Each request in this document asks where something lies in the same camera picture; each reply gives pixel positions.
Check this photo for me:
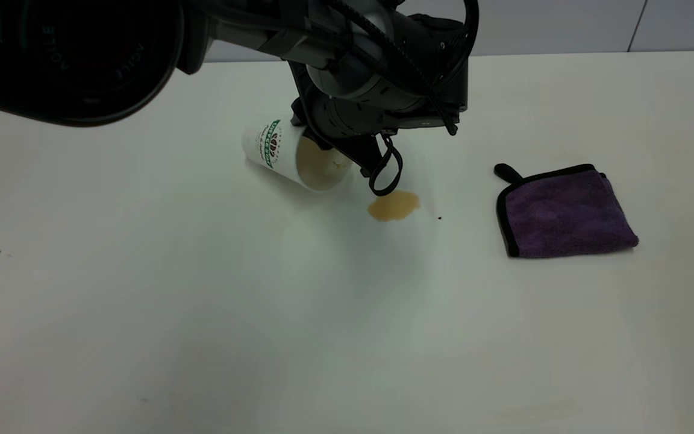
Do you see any white paper cup green logo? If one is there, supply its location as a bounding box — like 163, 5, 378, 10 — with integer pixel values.
241, 118, 354, 194

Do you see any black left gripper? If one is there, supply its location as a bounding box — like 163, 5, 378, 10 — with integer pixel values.
289, 89, 401, 178

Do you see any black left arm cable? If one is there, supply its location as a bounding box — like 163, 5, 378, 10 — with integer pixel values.
323, 0, 481, 197

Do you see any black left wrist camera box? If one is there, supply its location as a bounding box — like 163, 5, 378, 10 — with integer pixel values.
395, 13, 469, 137

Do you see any brown coffee spill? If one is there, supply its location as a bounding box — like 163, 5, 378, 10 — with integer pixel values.
367, 190, 422, 223

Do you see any purple cloth with black trim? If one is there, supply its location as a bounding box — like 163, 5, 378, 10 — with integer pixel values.
493, 163, 640, 259

